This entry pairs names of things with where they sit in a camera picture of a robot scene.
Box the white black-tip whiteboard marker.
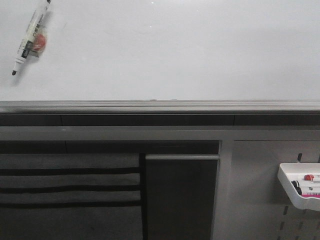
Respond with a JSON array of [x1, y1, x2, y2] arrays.
[[11, 0, 51, 76]]

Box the dark grey hanging panel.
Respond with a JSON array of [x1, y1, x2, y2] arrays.
[[146, 155, 218, 240]]

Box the grey perforated pegboard panel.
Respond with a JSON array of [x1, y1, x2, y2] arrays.
[[211, 140, 320, 240]]

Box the white plastic marker tray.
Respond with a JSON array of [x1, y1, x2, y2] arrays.
[[277, 163, 320, 212]]

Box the grey fabric organiser with stripes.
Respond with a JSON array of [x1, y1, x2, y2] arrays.
[[0, 153, 148, 240]]

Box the black-capped marker in tray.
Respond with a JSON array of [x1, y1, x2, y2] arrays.
[[291, 180, 320, 195]]

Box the red-capped marker in tray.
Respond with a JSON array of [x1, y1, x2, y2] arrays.
[[304, 174, 320, 182]]

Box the pink-labelled marker in tray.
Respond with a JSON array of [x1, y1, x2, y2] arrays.
[[301, 192, 320, 199]]

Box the grey metal stand frame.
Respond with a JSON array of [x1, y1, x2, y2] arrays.
[[0, 113, 320, 177]]

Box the white whiteboard with aluminium frame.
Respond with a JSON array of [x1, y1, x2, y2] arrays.
[[0, 0, 320, 113]]

